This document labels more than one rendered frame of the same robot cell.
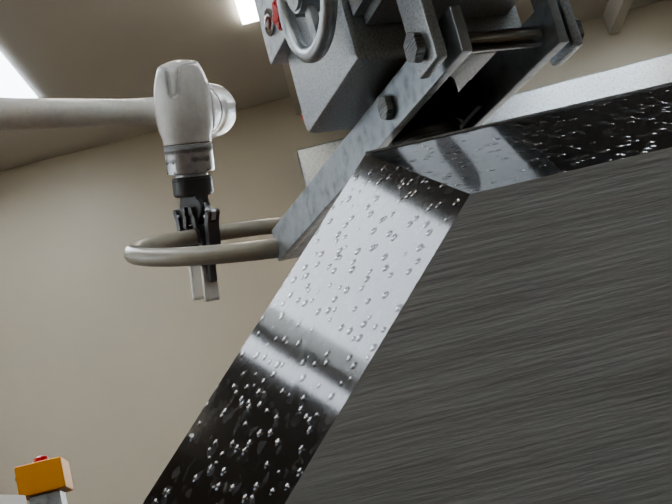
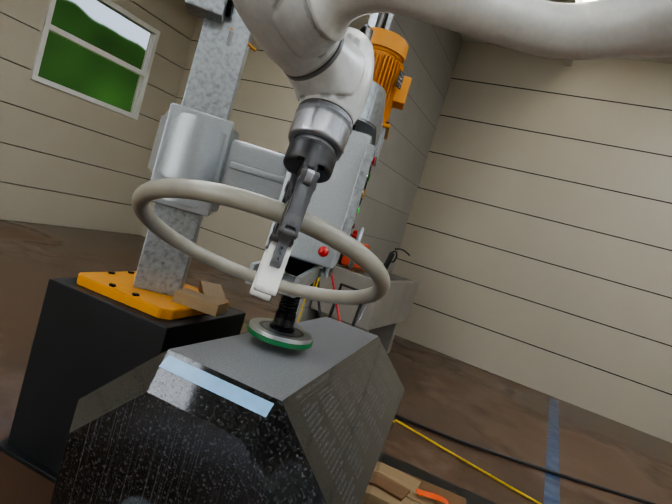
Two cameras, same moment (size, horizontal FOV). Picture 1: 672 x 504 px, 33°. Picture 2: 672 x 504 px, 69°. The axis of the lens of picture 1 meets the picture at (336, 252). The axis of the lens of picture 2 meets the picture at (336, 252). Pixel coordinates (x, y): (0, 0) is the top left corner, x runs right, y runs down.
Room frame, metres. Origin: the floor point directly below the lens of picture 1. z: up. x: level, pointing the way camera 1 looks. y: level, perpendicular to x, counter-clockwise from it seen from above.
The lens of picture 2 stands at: (2.64, 0.60, 1.31)
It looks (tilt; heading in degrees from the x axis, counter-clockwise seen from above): 4 degrees down; 205
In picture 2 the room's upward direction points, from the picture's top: 17 degrees clockwise
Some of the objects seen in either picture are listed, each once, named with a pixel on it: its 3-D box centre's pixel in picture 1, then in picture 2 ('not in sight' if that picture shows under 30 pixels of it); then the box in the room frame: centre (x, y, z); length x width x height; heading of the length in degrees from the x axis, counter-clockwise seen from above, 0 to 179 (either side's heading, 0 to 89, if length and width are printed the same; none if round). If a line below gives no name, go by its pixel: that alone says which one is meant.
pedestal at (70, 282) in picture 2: not in sight; (135, 374); (1.01, -0.92, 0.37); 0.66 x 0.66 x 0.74; 7
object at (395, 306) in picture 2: not in sight; (363, 312); (-2.12, -1.08, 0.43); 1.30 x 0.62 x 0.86; 0
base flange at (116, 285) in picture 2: not in sight; (157, 291); (1.01, -0.92, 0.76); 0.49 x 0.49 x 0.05; 7
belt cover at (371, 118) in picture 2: not in sight; (350, 130); (0.94, -0.27, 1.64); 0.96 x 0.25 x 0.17; 22
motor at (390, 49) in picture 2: not in sight; (374, 83); (0.65, -0.37, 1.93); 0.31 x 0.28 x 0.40; 112
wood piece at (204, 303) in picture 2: not in sight; (200, 301); (1.03, -0.67, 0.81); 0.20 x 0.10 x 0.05; 105
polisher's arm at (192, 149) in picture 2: not in sight; (240, 168); (0.90, -0.76, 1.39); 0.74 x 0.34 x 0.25; 123
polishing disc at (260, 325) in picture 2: not in sight; (281, 330); (1.27, -0.14, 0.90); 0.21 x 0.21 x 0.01
